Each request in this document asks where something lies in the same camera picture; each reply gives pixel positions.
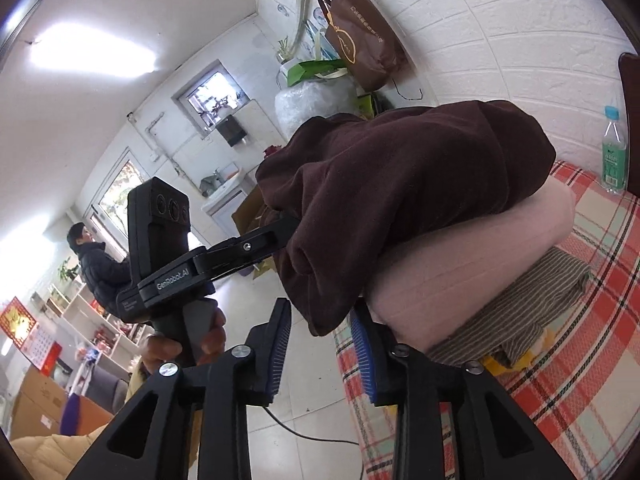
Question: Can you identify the red wall calendar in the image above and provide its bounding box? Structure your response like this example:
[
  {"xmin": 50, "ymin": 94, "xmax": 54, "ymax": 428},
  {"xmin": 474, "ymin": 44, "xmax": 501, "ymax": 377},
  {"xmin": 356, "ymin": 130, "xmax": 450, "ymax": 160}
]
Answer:
[{"xmin": 0, "ymin": 296, "xmax": 64, "ymax": 377}]

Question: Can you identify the grey wall pipe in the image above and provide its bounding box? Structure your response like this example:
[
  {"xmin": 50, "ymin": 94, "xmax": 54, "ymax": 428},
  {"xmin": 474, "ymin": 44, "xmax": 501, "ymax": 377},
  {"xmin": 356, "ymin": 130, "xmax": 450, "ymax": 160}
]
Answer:
[{"xmin": 294, "ymin": 0, "xmax": 317, "ymax": 57}]

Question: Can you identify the red plaid bed sheet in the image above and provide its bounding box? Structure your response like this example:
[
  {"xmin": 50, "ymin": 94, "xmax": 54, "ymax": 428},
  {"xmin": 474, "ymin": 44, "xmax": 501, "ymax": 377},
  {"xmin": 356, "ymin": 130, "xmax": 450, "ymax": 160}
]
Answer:
[{"xmin": 332, "ymin": 160, "xmax": 640, "ymax": 480}]

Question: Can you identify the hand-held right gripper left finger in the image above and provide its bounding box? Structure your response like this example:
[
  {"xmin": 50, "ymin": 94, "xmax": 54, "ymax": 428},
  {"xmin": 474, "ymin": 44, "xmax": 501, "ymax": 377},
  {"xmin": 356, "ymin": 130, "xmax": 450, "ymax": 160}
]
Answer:
[{"xmin": 67, "ymin": 297, "xmax": 293, "ymax": 480}]

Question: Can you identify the person's beige clothing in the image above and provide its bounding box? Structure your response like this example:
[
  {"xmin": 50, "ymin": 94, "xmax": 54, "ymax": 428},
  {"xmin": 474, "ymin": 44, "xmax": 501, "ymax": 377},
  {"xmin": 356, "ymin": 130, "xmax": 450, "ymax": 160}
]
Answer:
[{"xmin": 10, "ymin": 427, "xmax": 107, "ymax": 480}]

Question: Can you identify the purple object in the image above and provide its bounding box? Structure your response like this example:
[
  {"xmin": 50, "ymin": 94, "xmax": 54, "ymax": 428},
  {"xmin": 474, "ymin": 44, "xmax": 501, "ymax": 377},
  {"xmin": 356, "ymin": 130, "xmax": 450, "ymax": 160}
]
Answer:
[{"xmin": 60, "ymin": 392, "xmax": 82, "ymax": 437}]

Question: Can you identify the dark maroon garment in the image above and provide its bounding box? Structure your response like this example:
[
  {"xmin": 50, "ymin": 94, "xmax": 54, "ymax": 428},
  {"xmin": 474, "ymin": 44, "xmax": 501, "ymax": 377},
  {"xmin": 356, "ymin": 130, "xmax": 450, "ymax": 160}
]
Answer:
[{"xmin": 255, "ymin": 100, "xmax": 557, "ymax": 337}]

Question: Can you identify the white bubble wrap bundle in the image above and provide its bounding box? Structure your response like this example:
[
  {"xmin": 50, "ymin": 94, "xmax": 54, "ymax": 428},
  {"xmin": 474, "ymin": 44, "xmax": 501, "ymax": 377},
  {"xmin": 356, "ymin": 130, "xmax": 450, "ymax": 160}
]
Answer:
[{"xmin": 274, "ymin": 80, "xmax": 359, "ymax": 141}]

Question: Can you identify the green bag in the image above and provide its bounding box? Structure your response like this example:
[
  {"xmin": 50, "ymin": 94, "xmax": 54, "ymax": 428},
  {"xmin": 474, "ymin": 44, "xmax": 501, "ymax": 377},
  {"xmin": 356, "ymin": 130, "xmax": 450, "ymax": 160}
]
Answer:
[{"xmin": 286, "ymin": 59, "xmax": 351, "ymax": 87}]

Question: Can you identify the small wall window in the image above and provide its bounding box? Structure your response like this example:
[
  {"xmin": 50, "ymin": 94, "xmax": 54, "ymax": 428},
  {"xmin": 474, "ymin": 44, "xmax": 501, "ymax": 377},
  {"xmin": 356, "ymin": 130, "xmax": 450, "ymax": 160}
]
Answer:
[{"xmin": 172, "ymin": 60, "xmax": 251, "ymax": 129}]

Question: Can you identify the person's left hand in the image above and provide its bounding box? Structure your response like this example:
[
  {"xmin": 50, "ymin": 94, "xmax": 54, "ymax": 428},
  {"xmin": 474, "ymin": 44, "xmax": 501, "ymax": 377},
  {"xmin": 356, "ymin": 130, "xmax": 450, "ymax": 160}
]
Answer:
[{"xmin": 141, "ymin": 305, "xmax": 227, "ymax": 376}]

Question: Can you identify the white shelf unit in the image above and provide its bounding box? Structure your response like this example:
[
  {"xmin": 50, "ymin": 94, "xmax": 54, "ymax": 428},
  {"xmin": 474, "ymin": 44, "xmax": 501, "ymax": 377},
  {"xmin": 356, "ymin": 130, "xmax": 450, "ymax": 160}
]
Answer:
[{"xmin": 30, "ymin": 280, "xmax": 152, "ymax": 397}]

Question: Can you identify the dark brown wooden headboard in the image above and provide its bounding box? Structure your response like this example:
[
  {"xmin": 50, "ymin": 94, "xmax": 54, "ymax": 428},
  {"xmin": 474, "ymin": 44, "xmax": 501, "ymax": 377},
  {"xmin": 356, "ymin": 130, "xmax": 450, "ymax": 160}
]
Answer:
[{"xmin": 618, "ymin": 52, "xmax": 640, "ymax": 192}]

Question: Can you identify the brown tote bag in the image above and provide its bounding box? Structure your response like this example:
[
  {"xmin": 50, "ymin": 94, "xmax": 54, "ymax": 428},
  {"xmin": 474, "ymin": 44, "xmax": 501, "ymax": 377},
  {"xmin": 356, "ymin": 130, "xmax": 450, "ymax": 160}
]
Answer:
[{"xmin": 312, "ymin": 0, "xmax": 410, "ymax": 92}]

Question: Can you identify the white sink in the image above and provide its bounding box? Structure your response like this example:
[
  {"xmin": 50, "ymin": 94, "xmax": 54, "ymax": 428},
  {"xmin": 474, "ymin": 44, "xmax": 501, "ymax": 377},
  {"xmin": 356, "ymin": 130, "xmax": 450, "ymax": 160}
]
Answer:
[{"xmin": 200, "ymin": 162, "xmax": 247, "ymax": 213}]

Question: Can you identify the clear plastic water bottle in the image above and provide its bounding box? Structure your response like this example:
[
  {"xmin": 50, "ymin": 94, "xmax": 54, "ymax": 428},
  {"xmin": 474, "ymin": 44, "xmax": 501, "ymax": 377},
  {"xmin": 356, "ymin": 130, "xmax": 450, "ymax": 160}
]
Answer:
[{"xmin": 601, "ymin": 106, "xmax": 630, "ymax": 195}]

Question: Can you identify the ceiling light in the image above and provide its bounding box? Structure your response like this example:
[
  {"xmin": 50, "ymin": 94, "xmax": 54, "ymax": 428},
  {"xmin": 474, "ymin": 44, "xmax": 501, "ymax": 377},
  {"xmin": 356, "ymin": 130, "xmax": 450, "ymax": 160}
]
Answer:
[{"xmin": 30, "ymin": 22, "xmax": 159, "ymax": 79}]

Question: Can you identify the pink garment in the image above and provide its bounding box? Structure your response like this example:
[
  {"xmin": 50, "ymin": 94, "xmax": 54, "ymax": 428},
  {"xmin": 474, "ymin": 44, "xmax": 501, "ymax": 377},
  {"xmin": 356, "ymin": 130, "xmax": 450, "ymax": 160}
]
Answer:
[{"xmin": 362, "ymin": 180, "xmax": 577, "ymax": 356}]

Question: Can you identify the yellow cloth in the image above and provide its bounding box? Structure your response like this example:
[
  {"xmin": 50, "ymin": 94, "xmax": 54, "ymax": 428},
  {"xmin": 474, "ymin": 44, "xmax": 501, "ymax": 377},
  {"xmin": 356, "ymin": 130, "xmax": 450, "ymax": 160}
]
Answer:
[{"xmin": 492, "ymin": 327, "xmax": 556, "ymax": 377}]

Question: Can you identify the black cable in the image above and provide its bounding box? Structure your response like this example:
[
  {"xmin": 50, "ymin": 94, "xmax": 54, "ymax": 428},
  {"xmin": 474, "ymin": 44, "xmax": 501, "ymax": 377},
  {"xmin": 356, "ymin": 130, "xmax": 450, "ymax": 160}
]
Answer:
[{"xmin": 262, "ymin": 405, "xmax": 362, "ymax": 447}]

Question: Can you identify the black wall box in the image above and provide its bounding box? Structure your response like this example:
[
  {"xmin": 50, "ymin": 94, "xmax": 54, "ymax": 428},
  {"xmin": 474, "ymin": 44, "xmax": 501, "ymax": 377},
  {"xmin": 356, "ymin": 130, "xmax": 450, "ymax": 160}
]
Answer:
[{"xmin": 216, "ymin": 114, "xmax": 249, "ymax": 147}]

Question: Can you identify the large brown cardboard box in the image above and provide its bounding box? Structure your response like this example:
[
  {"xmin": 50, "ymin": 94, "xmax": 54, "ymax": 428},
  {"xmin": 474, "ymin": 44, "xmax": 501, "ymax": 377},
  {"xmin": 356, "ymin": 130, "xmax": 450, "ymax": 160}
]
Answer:
[{"xmin": 10, "ymin": 365, "xmax": 114, "ymax": 442}]

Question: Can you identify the flat cardboard piece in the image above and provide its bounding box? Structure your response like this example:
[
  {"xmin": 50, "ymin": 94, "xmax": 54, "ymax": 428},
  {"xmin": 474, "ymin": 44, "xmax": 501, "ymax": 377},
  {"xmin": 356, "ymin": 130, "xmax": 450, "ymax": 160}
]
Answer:
[{"xmin": 231, "ymin": 187, "xmax": 272, "ymax": 247}]

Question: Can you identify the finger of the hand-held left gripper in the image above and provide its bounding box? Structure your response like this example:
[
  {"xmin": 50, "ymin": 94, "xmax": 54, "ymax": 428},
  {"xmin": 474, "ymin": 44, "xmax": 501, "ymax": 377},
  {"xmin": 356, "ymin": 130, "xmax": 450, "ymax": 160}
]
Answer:
[{"xmin": 193, "ymin": 212, "xmax": 301, "ymax": 287}]

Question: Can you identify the grey striped garment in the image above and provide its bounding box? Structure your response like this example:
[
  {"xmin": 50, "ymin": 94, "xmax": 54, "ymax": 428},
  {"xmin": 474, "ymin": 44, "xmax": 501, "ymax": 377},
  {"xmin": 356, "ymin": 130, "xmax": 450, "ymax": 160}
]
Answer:
[{"xmin": 425, "ymin": 247, "xmax": 594, "ymax": 370}]

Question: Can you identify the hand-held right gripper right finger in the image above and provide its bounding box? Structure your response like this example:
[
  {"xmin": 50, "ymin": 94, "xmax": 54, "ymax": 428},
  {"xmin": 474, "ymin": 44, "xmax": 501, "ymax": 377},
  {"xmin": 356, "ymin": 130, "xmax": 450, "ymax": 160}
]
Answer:
[{"xmin": 350, "ymin": 305, "xmax": 573, "ymax": 480}]

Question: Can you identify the thin black wall wire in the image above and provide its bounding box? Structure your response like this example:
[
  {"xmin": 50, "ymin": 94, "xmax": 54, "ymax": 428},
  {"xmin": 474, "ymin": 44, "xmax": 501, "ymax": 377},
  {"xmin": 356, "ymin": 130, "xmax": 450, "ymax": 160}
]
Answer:
[{"xmin": 392, "ymin": 79, "xmax": 424, "ymax": 102}]

